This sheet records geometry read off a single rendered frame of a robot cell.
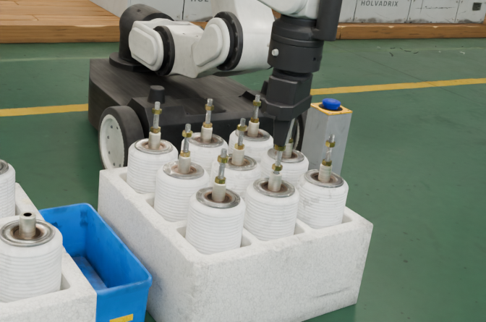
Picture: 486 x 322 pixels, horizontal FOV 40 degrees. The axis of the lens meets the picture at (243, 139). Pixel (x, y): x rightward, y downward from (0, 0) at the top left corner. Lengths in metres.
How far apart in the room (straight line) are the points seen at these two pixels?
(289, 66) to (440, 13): 3.54
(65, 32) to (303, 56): 2.13
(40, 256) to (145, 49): 1.07
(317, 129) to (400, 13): 2.89
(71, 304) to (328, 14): 0.57
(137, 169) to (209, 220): 0.25
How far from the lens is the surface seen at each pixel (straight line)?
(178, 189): 1.17
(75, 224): 1.37
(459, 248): 1.70
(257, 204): 1.16
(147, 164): 1.27
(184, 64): 1.82
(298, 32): 1.06
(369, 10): 4.12
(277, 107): 1.07
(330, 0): 1.04
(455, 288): 1.53
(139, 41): 1.97
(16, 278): 0.97
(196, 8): 3.42
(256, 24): 1.60
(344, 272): 1.30
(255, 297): 1.18
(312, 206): 1.23
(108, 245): 1.28
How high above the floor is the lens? 0.74
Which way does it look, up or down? 21 degrees down
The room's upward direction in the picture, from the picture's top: 8 degrees clockwise
